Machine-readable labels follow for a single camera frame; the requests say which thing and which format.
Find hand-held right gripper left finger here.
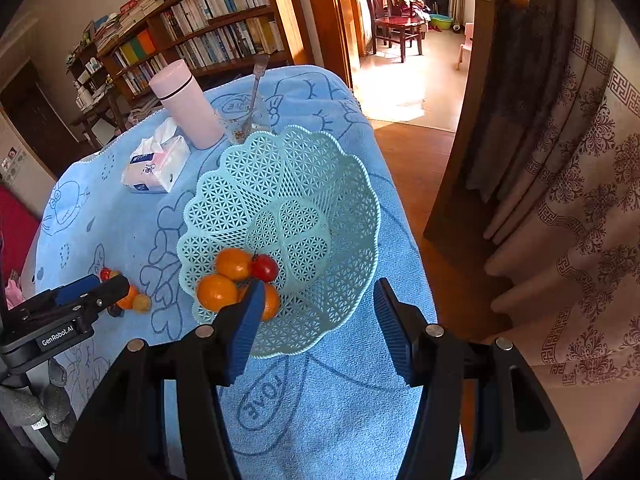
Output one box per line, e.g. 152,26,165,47
57,280,266,480

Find metal fork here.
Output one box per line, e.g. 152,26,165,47
248,55,270,117

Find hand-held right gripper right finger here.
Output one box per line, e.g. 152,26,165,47
373,278,584,480

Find white tissue pack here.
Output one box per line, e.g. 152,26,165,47
121,117,192,194

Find small wooden side table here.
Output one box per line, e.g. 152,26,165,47
69,79,132,147

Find clear glass cup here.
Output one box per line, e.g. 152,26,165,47
215,104,271,145

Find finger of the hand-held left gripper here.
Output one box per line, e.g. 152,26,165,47
70,275,132,319
53,274,101,308

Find rows of books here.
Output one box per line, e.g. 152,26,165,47
67,0,286,96

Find pink plastic stool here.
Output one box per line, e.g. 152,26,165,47
455,22,476,72

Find person's left hand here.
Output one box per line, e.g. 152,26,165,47
0,359,79,444

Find brown wooden door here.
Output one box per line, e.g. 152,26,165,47
423,0,576,262

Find patterned beige curtain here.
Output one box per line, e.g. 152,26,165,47
465,0,640,480

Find blue printed towel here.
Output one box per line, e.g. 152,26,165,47
22,64,468,480

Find red wooden chair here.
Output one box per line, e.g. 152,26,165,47
360,0,425,64

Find red cloth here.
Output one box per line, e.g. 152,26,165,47
0,184,42,281

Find orange tangerine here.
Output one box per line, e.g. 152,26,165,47
215,247,254,282
196,274,241,313
237,282,282,322
116,284,139,311

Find wooden bookshelf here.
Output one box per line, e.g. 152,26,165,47
64,0,315,113

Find pink thermos bottle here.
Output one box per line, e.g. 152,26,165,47
148,59,225,151

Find light teal plastic basket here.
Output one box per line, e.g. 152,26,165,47
177,124,382,359

